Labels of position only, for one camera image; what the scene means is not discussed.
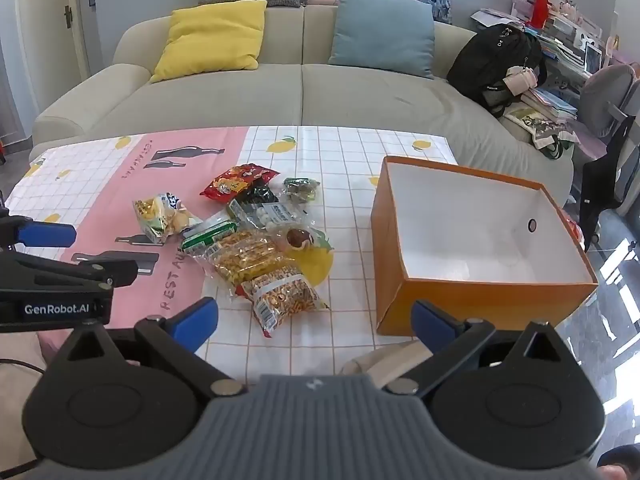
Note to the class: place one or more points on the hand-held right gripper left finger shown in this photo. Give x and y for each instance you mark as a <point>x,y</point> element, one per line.
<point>195,320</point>

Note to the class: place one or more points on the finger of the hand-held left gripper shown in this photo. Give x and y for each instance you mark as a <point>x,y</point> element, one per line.
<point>47,234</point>
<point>95,271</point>

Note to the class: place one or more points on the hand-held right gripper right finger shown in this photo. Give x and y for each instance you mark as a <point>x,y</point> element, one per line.
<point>430,322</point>

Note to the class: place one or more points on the orange cardboard box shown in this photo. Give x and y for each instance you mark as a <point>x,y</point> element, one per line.
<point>450,305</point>

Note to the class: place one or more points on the clear packet of golden snacks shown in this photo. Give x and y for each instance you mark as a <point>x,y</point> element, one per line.
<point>245,257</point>

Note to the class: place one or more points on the green striped snack packet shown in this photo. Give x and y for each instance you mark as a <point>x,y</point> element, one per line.
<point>207,237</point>

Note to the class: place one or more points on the yellow green chips packet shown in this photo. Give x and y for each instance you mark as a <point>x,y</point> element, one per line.
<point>160,215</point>

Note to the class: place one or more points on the golden snack packet white label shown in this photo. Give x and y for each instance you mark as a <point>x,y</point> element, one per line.
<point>280,297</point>

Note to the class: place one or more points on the clear packet of white candies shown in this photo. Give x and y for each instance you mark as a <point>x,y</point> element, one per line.
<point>272,215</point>

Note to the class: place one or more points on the brown round snack packet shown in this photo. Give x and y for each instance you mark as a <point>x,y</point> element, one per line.
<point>298,238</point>

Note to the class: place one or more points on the dark green snack packet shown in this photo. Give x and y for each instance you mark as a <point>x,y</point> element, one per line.
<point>257,195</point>

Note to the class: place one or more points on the red snack packet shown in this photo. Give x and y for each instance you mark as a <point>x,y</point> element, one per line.
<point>235,182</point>

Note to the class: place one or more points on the clear packet of green candies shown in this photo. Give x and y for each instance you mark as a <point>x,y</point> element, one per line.
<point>300,189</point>

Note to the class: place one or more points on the red object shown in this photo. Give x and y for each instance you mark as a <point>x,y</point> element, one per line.
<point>2,152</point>

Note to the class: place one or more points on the red white plastic bag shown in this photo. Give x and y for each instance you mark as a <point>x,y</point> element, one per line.
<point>575,232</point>

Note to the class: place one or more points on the lemon print tablecloth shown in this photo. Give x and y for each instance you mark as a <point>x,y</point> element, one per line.
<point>350,160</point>

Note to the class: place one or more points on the cream door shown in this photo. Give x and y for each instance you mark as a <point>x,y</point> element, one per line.
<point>45,35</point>

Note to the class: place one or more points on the grey office chair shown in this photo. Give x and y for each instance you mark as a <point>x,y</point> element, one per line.
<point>607,95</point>
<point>602,180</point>

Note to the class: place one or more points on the printed tote bag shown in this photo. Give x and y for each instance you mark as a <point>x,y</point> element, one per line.
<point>540,127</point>

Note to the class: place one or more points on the beige fabric sofa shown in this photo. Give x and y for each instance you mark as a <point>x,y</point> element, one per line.
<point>350,95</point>

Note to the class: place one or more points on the stack of books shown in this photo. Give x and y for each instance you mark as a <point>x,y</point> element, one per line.
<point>550,100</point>

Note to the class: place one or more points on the yellow pillow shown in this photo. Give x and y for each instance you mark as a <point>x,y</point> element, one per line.
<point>210,40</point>

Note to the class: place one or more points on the cream pouch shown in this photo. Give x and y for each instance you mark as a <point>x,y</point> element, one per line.
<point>520,80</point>

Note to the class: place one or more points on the black backpack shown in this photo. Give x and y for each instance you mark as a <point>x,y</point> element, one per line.
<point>490,60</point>

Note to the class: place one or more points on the blue pillow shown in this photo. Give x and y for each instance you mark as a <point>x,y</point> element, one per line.
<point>380,30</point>

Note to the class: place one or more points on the pile of books and papers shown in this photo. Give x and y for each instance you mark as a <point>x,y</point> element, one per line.
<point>565,40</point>

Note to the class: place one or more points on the red paper bag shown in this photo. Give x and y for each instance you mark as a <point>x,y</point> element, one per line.
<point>539,7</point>

